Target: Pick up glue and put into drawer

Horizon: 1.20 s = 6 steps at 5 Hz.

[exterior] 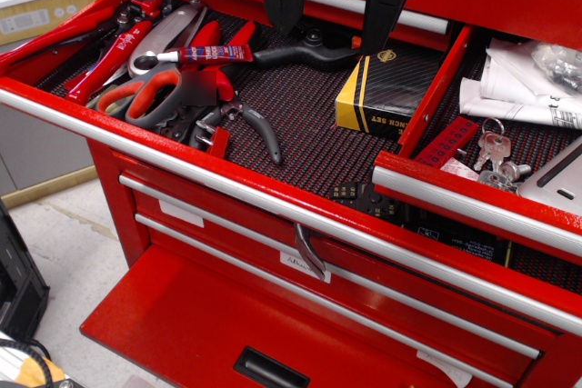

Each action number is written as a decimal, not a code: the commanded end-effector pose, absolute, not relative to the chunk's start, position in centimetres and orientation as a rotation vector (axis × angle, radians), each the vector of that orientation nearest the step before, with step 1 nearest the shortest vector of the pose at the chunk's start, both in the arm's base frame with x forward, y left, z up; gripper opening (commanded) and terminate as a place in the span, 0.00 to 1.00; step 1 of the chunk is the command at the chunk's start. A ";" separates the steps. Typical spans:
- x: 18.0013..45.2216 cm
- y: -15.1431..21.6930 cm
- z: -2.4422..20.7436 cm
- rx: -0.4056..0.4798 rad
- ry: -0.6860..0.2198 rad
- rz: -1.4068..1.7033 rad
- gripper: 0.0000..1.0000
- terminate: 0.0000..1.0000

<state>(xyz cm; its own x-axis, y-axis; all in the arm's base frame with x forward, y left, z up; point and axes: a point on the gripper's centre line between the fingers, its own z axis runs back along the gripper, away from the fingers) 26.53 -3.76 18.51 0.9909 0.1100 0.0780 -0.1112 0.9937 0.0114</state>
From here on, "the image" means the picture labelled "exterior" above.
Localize red socket holder strip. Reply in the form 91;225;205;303
414;116;478;169

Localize silver keys on ring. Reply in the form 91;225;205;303
473;118;511;173

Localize black crimping tool dies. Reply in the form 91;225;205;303
328;182;408;225

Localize cardboard box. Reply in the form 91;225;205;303
1;0;95;45

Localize clear bag of hardware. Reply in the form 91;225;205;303
531;43;581;95

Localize red glue tube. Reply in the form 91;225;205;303
156;45;253;65

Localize silver metal plate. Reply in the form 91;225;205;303
517;137;581;215

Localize silver utility knife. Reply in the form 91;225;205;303
127;0;207;78

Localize black handled clamp tool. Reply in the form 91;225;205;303
253;29;358;71

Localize small open red drawer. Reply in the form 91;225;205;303
372;26;581;264

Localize open red bottom panel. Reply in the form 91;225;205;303
81;245;452;387

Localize grey handled pliers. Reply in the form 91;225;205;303
187;99;283;165

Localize black equipment case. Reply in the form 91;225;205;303
1;204;50;341

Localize red tool chest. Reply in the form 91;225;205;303
1;0;581;387

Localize large open red drawer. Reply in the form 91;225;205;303
1;0;581;340

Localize black yellow wrench set box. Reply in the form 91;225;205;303
336;41;443;140

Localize white folded paper manual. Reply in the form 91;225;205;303
459;38;581;130

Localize red handled wire stripper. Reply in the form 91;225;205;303
65;0;163;105

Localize red grey handled scissors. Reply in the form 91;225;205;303
95;62;184;129

